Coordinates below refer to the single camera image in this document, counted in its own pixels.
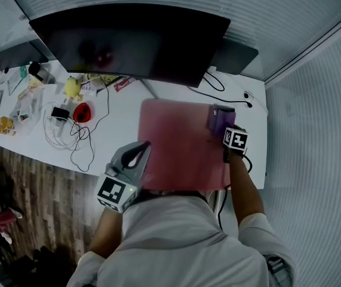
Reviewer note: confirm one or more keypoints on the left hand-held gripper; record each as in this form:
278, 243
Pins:
113, 190

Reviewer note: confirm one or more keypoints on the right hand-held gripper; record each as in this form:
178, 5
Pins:
236, 140

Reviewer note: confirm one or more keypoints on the purple cloth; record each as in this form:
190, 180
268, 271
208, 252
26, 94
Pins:
222, 121

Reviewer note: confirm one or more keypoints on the pink desk mat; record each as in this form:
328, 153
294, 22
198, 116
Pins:
179, 145

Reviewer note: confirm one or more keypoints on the person's right forearm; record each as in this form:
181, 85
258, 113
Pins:
246, 190

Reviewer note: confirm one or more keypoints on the person's left forearm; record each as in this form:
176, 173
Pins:
106, 235

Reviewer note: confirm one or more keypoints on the white plug adapter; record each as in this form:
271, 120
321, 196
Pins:
248, 94

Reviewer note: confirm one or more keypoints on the red glossy object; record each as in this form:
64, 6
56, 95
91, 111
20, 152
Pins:
82, 112

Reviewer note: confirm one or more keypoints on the black monitor stand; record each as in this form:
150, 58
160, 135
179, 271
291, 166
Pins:
149, 89

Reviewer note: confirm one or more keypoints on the black charger block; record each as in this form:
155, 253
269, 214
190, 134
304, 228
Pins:
59, 113

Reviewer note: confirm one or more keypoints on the yellow plush toy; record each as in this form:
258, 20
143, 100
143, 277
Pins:
72, 86

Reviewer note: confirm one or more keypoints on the person's white shirt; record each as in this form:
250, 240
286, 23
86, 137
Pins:
182, 244

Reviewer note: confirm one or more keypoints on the clear plastic bag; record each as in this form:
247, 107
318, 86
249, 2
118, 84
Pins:
27, 106

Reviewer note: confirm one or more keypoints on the black monitor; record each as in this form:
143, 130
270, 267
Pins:
128, 40

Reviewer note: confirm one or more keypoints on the orange snack packet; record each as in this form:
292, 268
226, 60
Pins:
4, 125

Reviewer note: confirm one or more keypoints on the black office chair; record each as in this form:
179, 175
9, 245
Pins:
15, 55

